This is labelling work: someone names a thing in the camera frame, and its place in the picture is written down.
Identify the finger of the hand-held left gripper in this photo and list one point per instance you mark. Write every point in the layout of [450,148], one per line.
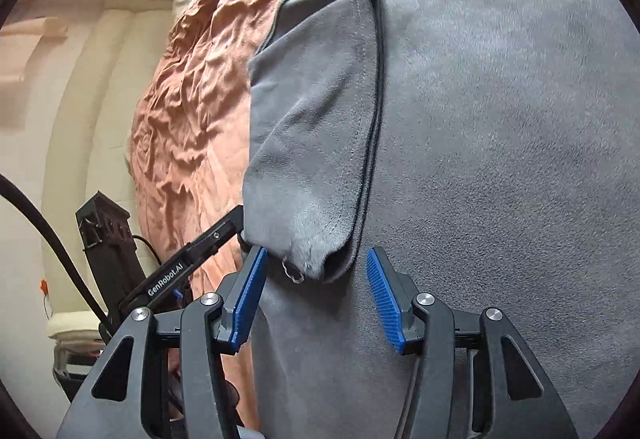
[220,231]

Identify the cream upholstered headboard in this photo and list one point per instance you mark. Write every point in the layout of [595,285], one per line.
[90,94]

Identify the grey t-shirt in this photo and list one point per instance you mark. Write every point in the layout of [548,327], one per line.
[475,119]

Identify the brown blanket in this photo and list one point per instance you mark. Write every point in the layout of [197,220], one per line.
[200,94]

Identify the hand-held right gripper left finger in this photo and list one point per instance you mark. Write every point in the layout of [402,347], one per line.
[247,299]

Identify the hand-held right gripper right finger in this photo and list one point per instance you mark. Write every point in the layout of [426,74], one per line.
[382,289]

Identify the cream hanging cloth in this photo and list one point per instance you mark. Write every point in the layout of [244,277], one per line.
[25,84]

